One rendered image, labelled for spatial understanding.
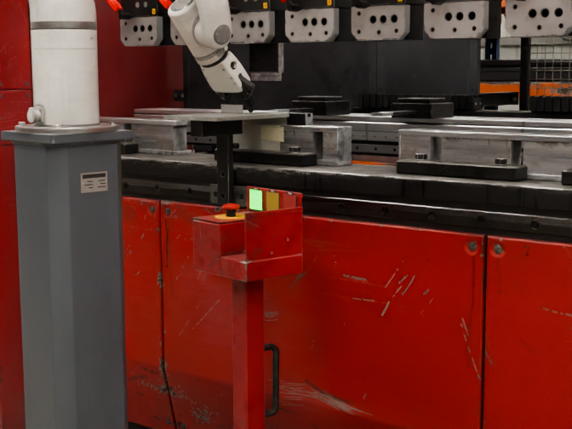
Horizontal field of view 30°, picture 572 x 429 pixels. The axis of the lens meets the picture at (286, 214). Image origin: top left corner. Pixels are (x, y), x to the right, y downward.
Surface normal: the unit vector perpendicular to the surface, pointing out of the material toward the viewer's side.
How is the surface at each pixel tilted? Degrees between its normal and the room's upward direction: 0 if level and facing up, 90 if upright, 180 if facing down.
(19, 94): 90
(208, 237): 90
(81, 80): 90
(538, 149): 90
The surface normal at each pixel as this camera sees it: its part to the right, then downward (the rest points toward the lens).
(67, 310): -0.01, 0.14
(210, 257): -0.77, 0.09
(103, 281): 0.70, 0.10
